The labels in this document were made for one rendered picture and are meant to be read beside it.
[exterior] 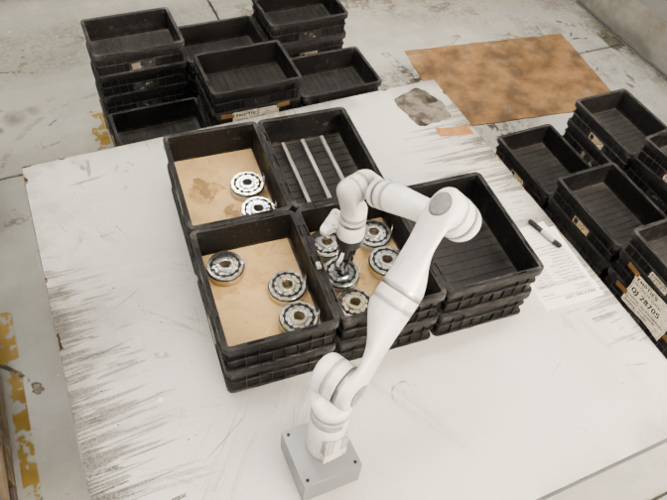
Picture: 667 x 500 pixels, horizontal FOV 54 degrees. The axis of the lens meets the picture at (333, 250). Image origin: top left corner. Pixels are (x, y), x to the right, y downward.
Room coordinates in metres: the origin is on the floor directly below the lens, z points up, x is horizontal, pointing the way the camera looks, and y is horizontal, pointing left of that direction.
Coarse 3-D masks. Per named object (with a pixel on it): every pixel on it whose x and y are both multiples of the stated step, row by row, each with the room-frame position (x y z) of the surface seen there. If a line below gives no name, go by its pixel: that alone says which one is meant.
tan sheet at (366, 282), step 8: (312, 232) 1.28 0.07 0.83; (392, 240) 1.28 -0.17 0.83; (360, 248) 1.24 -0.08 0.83; (360, 256) 1.21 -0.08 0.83; (368, 256) 1.21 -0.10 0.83; (360, 264) 1.18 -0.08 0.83; (360, 272) 1.15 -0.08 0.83; (368, 272) 1.15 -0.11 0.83; (360, 280) 1.12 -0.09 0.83; (368, 280) 1.13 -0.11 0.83; (376, 280) 1.13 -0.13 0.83; (360, 288) 1.09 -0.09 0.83; (368, 288) 1.10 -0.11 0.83; (336, 296) 1.06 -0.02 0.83
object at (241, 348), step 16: (224, 224) 1.18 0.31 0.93; (240, 224) 1.19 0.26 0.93; (192, 240) 1.11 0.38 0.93; (304, 240) 1.16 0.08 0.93; (320, 272) 1.06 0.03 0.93; (208, 288) 0.97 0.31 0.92; (208, 304) 0.93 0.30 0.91; (336, 320) 0.91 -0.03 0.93; (224, 336) 0.83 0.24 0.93; (272, 336) 0.84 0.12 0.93; (288, 336) 0.85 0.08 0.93; (304, 336) 0.87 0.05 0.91; (224, 352) 0.79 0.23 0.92; (240, 352) 0.80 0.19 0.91
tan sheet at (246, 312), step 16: (208, 256) 1.14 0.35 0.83; (240, 256) 1.15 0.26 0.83; (256, 256) 1.16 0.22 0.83; (272, 256) 1.17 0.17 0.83; (288, 256) 1.18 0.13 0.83; (256, 272) 1.11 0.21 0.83; (272, 272) 1.11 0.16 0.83; (224, 288) 1.04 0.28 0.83; (240, 288) 1.04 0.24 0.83; (256, 288) 1.05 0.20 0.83; (224, 304) 0.99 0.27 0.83; (240, 304) 0.99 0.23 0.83; (256, 304) 1.00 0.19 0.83; (272, 304) 1.01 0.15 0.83; (224, 320) 0.93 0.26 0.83; (240, 320) 0.94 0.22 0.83; (256, 320) 0.95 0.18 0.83; (272, 320) 0.95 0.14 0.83; (320, 320) 0.97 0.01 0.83; (240, 336) 0.89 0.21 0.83; (256, 336) 0.90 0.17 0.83
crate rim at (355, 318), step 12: (324, 204) 1.30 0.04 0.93; (336, 204) 1.31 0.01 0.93; (300, 216) 1.24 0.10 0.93; (408, 228) 1.25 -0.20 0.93; (312, 240) 1.16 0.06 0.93; (312, 252) 1.12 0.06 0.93; (324, 276) 1.04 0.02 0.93; (432, 276) 1.09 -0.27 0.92; (444, 288) 1.05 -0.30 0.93; (336, 300) 0.97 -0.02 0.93; (432, 300) 1.01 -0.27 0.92; (360, 312) 0.94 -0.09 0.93; (348, 324) 0.92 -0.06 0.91
